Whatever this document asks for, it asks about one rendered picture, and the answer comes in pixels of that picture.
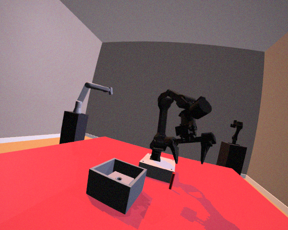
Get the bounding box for pale pink square plate with hole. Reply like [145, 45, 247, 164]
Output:
[108, 171, 134, 185]

